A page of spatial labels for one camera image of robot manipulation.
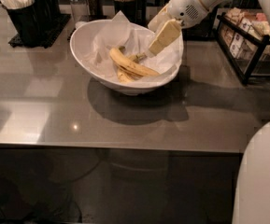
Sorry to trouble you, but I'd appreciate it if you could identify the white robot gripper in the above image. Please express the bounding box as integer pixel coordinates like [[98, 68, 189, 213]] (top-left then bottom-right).
[[148, 0, 209, 56]]

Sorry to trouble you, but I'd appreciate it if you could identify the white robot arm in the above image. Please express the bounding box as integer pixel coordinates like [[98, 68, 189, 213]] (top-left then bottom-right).
[[149, 0, 270, 224]]

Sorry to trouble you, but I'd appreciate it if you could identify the front yellow banana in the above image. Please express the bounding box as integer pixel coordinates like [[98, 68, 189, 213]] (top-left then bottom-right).
[[109, 48, 159, 77]]

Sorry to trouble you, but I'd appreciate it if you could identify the yellow banana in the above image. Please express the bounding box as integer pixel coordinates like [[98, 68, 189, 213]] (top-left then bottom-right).
[[117, 54, 146, 83], [109, 48, 159, 77]]

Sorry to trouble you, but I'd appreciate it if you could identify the white ceramic bowl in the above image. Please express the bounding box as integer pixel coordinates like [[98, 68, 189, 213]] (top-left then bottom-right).
[[70, 20, 183, 95]]

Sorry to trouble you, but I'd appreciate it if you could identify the rear yellow banana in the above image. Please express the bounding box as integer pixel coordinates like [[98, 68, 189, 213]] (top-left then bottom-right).
[[117, 54, 146, 83]]

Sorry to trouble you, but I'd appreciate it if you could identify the black napkin holder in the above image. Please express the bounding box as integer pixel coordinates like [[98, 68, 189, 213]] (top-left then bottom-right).
[[182, 0, 214, 40]]

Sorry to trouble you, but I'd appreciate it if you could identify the black cup of wooden stirrers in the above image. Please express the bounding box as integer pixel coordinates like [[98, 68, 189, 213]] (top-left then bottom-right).
[[108, 0, 148, 26]]

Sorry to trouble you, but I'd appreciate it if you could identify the white paper liner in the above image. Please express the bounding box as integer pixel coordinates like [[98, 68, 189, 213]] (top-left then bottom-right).
[[83, 13, 183, 88]]

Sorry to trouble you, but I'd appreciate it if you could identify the pepper shaker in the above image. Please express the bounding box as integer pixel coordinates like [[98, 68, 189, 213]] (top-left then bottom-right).
[[87, 0, 104, 19]]

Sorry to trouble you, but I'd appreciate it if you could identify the salt shaker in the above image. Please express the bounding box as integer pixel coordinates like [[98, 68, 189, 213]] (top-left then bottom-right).
[[69, 0, 89, 22]]

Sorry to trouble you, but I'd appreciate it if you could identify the black woven mat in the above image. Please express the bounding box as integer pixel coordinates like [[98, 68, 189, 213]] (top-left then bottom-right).
[[8, 14, 71, 49]]

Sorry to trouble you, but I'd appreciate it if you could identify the rear black cutlery cup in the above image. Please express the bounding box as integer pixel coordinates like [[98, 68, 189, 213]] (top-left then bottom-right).
[[34, 0, 61, 31]]

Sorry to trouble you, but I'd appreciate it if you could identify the black cutlery cup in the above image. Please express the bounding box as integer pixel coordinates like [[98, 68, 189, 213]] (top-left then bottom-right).
[[0, 0, 40, 47], [34, 0, 61, 31]]

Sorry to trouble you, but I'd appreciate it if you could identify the front black cutlery cup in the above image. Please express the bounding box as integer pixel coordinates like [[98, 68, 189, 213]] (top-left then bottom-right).
[[0, 0, 40, 47]]

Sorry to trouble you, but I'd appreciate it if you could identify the black wire sachet rack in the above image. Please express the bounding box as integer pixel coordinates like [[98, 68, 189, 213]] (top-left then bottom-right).
[[213, 7, 270, 85]]

